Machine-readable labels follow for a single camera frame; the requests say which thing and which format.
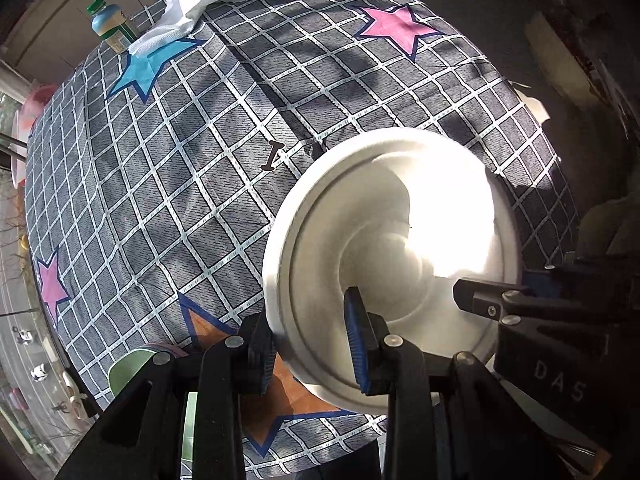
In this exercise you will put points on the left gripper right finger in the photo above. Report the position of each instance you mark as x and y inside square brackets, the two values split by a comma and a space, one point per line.
[489, 436]

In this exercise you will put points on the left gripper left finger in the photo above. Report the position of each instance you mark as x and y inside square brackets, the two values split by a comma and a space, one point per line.
[140, 434]

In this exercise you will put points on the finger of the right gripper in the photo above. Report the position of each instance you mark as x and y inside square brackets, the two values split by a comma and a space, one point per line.
[611, 279]
[496, 300]

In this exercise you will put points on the white paper bowl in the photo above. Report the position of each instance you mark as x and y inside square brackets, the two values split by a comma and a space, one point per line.
[401, 214]

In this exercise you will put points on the grey checked star tablecloth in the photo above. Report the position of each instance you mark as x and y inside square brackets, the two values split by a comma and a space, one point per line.
[148, 211]

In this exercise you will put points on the pink plastic container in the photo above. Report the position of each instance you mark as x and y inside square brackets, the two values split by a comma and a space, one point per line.
[23, 121]

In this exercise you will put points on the green capped bottle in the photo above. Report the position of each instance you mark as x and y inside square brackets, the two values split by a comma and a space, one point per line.
[112, 26]

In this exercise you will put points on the white folded towel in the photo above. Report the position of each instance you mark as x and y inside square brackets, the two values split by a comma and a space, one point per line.
[177, 21]

